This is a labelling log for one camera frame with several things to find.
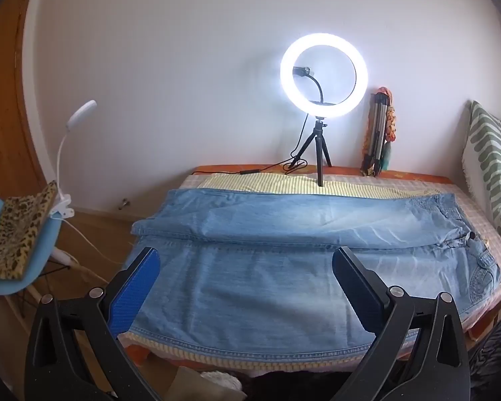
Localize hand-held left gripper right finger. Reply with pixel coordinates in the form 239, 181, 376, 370
332, 246, 471, 401

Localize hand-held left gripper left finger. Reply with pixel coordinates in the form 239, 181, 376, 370
24, 246, 163, 401

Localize light blue denim pants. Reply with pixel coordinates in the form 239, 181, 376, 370
128, 188, 501, 362

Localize light blue chair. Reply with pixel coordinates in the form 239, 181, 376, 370
0, 177, 109, 301

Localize beige cloth bag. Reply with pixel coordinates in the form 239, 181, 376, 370
167, 365, 218, 401

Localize orange bed mattress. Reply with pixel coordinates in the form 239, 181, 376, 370
125, 164, 501, 381

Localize white fluffy slipper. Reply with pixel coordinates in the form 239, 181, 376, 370
200, 370, 243, 391

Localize leopard print cushion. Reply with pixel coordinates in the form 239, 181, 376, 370
0, 180, 59, 280

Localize small black tripod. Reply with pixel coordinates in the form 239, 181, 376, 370
288, 118, 332, 187

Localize person's grey striped skirt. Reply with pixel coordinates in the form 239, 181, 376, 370
468, 313, 501, 401

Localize folded silver tripod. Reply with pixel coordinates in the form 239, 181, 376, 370
361, 92, 391, 176
361, 87, 399, 176

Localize green white patterned pillow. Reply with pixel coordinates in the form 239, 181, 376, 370
461, 100, 501, 260

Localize white clip lamp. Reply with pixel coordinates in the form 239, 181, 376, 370
47, 100, 97, 220

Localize wooden door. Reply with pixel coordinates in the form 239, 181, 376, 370
0, 0, 46, 201

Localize black gooseneck phone holder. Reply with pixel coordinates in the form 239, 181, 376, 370
292, 65, 339, 107

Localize white lamp cable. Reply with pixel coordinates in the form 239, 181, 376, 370
62, 217, 126, 266

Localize black ring light cable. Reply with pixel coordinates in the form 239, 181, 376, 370
194, 113, 314, 176

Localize white ring light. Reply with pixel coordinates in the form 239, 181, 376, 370
280, 33, 368, 118

